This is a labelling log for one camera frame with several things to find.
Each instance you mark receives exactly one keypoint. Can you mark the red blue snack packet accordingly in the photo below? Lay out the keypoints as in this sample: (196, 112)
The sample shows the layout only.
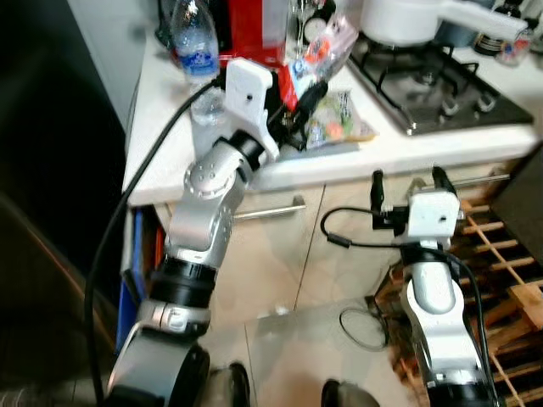
(318, 55)

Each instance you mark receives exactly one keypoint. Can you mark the dark grey box appliance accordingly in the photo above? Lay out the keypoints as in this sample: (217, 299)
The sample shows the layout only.
(522, 203)

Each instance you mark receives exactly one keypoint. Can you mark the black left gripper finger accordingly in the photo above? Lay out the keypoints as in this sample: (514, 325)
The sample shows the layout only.
(312, 102)

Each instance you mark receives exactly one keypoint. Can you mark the dark tall appliance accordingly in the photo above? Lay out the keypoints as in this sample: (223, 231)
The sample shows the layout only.
(51, 127)

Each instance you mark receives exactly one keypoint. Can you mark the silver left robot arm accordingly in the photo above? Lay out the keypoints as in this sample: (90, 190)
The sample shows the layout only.
(204, 203)

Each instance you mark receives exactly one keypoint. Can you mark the wooden slatted rack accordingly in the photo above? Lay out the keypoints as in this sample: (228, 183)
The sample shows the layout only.
(526, 303)

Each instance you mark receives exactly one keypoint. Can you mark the clear plastic water bottle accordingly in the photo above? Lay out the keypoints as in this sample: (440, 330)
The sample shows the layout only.
(195, 38)

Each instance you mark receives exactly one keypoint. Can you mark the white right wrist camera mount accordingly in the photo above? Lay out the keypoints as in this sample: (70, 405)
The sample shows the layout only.
(433, 216)

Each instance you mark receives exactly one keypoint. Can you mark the white saucepan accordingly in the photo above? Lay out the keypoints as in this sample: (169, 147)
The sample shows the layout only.
(399, 19)

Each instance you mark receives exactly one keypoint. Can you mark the blue flat box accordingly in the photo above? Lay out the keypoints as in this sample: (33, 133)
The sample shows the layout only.
(129, 280)

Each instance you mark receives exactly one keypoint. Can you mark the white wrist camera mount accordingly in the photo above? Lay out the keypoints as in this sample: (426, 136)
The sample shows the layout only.
(433, 216)
(250, 97)

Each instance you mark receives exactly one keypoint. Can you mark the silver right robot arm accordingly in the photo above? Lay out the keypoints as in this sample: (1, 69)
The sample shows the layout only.
(437, 314)

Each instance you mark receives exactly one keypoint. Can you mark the black gas hob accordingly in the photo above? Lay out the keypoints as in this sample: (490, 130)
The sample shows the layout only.
(441, 93)

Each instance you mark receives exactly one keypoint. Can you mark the clear bag of vegetables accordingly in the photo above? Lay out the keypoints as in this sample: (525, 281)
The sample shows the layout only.
(344, 119)

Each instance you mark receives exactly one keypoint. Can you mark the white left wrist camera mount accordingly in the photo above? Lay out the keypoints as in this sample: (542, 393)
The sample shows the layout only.
(250, 97)

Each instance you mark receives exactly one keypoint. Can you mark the dark robot right foot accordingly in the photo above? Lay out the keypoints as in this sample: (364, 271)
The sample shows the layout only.
(342, 395)

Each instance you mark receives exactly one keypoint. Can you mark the small clear jar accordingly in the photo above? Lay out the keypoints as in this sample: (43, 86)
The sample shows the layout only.
(512, 49)

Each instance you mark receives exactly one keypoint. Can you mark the red flat box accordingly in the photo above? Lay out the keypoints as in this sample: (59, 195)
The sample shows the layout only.
(159, 246)

